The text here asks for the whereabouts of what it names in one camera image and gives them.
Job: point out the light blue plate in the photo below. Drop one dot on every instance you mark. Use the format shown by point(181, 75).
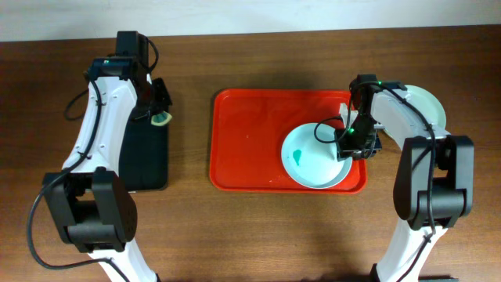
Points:
point(311, 163)

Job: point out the light green plate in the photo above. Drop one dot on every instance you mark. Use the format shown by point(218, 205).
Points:
point(428, 105)

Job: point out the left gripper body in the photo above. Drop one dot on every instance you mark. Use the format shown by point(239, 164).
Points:
point(159, 100)

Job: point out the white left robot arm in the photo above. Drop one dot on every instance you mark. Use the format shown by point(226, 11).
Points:
point(88, 202)

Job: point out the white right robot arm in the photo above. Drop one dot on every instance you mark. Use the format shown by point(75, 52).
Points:
point(434, 181)

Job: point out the black tray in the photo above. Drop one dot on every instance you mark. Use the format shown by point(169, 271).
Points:
point(143, 163)

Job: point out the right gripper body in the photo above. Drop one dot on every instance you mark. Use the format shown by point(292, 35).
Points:
point(358, 153)

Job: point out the red plastic tray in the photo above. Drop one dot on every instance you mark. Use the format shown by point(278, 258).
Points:
point(249, 127)

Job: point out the yellow green sponge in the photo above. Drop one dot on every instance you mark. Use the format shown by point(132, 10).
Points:
point(161, 119)

